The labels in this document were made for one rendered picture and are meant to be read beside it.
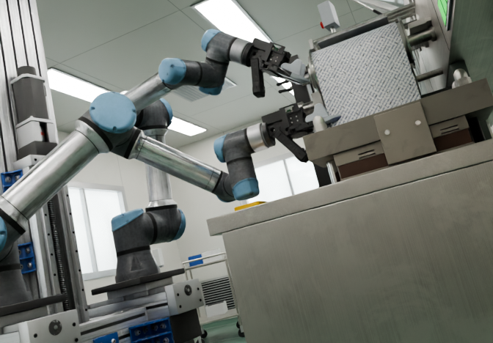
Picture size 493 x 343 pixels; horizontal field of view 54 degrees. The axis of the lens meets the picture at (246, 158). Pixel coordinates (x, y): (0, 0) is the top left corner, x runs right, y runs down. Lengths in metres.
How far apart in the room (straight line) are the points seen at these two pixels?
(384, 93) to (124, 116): 0.67
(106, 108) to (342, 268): 0.70
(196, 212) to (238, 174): 6.31
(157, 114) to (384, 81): 0.85
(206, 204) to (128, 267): 5.94
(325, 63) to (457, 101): 0.41
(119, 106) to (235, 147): 0.33
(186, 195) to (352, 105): 6.52
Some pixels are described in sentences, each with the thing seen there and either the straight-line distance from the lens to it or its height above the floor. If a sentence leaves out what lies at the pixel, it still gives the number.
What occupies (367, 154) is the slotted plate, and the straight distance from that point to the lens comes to 1.10.
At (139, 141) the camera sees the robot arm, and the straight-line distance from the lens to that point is 1.43.
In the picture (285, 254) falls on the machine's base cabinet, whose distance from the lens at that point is 1.06.
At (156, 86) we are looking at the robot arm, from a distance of 1.52.
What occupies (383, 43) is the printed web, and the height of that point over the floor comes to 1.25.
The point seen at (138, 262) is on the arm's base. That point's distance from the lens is 1.67.
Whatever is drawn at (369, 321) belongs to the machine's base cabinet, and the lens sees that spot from 1.05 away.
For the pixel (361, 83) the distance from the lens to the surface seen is 1.33.
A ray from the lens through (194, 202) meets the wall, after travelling 7.66.
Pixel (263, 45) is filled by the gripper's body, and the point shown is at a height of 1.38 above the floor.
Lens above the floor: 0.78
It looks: 12 degrees up
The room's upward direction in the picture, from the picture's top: 14 degrees counter-clockwise
